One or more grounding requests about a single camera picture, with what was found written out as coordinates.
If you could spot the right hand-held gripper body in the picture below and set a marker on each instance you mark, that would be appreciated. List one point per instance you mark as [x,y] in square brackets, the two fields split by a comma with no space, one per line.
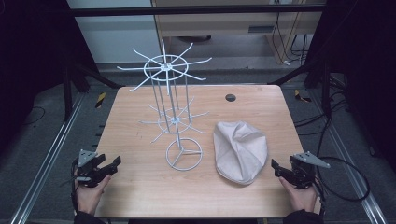
[303,169]

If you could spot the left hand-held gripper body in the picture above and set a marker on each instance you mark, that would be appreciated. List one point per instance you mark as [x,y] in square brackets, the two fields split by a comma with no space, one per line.
[87,168]

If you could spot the beige cap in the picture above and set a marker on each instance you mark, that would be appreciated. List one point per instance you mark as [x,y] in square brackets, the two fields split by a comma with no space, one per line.
[241,152]

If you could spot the person's left hand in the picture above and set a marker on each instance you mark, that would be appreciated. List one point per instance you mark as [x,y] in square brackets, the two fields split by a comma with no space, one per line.
[90,196]

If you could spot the person's right hand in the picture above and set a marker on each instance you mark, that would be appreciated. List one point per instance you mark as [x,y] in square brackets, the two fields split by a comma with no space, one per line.
[300,197]

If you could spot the person's right dark sleeve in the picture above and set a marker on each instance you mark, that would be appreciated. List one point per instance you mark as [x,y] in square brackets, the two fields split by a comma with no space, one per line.
[303,217]

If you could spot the person's dark sleeve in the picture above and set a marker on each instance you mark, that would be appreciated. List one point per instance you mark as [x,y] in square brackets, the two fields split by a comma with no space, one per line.
[88,218]
[303,217]

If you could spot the person's left dark sleeve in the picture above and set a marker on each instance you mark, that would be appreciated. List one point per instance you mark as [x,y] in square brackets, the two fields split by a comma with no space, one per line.
[88,218]

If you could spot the yellow black striped tape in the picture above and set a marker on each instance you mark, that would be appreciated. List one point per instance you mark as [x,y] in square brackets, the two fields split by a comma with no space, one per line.
[100,100]
[301,96]

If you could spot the black metal stand leg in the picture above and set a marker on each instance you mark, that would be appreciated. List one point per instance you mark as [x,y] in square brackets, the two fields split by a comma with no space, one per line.
[93,76]
[325,93]

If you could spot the black round table grommet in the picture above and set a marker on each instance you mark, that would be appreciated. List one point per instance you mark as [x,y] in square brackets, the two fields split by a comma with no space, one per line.
[230,98]

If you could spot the black curtain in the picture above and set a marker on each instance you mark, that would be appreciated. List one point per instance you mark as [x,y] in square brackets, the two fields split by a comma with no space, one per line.
[367,62]
[34,56]

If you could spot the white cabinet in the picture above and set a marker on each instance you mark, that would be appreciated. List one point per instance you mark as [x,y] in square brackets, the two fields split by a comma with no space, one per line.
[115,37]

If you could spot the light wooden desk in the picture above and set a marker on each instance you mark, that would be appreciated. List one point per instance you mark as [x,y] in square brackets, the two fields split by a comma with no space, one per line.
[218,26]

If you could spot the aluminium floor rail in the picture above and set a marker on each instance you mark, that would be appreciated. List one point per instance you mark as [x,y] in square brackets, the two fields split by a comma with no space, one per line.
[351,174]
[46,155]

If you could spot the black horizontal frame bar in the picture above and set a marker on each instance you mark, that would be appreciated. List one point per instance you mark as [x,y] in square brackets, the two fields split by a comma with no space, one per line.
[186,10]

